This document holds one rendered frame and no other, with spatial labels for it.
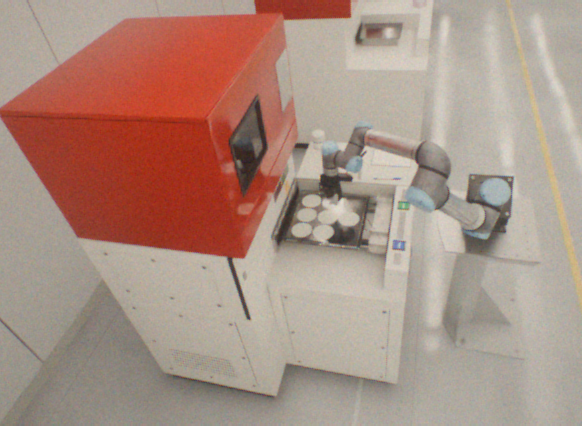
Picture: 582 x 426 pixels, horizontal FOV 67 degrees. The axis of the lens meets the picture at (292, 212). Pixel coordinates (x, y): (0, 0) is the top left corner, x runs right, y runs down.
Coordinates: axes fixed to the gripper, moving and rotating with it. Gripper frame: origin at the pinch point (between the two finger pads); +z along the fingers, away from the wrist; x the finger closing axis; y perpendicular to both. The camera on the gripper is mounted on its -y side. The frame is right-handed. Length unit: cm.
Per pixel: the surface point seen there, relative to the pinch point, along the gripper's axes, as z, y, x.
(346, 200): 6.6, -8.5, -5.1
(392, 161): -0.4, -41.5, -11.1
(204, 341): 41, 84, 10
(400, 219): 0.8, -18.6, 26.0
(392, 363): 67, 4, 55
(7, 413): 87, 200, -38
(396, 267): 0.3, 0.6, 48.4
